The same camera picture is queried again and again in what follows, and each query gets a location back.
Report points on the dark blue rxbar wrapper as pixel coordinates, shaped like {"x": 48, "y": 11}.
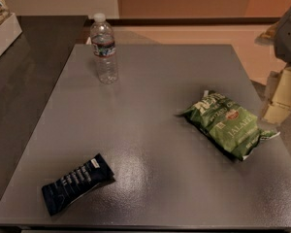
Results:
{"x": 70, "y": 187}

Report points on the green jalapeno chips bag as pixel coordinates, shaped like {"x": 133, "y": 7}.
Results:
{"x": 231, "y": 127}

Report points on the dark side table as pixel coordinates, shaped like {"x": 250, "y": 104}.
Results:
{"x": 29, "y": 70}

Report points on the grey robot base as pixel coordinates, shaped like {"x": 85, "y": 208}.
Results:
{"x": 282, "y": 41}

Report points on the clear plastic water bottle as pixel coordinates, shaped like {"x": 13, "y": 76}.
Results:
{"x": 103, "y": 43}

